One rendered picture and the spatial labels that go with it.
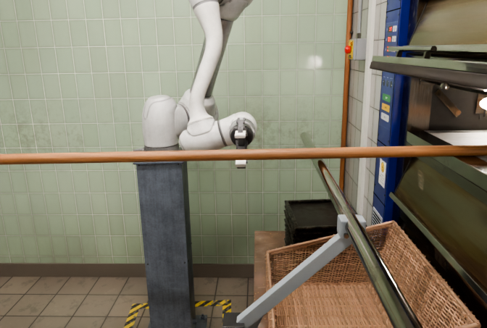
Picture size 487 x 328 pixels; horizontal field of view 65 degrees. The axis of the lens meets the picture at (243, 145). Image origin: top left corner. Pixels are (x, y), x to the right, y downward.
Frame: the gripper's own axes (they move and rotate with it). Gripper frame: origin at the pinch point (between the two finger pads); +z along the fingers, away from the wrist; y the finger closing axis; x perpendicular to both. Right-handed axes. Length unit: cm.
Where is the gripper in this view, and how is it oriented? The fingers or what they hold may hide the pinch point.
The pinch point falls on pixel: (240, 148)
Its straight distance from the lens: 110.3
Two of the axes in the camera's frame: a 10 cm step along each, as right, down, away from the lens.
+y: 0.1, 9.7, 2.4
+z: -0.2, 2.4, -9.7
